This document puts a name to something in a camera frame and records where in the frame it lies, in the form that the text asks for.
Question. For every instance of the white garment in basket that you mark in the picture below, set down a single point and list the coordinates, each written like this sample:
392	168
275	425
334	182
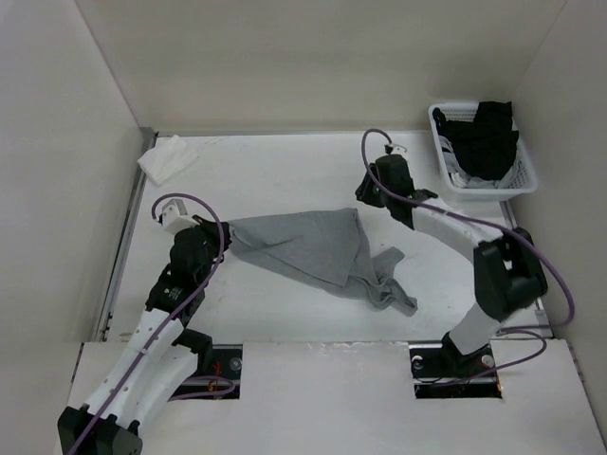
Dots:
462	180

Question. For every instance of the white plastic laundry basket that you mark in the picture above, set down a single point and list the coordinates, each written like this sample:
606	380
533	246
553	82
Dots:
521	180

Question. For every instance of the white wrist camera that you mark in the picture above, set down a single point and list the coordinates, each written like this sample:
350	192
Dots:
174	217
393	148

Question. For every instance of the grey tank top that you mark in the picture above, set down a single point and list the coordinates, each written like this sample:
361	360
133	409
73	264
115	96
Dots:
326	249

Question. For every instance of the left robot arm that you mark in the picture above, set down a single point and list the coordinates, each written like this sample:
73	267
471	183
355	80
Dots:
161	353

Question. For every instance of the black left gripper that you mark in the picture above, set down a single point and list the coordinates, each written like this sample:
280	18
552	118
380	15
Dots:
211	229

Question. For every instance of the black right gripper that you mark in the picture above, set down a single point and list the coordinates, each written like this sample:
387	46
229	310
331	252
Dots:
363	191

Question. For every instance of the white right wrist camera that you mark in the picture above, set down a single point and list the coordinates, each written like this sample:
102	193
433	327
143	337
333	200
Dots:
393	148

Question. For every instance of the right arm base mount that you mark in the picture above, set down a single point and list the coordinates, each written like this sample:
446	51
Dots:
435	378

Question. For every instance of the black tank top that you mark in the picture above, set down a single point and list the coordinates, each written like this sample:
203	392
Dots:
485	147

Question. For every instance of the folded white tank top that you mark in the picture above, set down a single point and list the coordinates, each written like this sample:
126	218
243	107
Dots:
165	161

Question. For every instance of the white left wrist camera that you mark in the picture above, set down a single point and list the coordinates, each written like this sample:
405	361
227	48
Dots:
174	217

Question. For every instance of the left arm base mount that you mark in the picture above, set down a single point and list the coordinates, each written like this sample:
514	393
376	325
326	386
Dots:
217	379

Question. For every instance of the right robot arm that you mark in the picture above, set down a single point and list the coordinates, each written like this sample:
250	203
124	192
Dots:
507	276

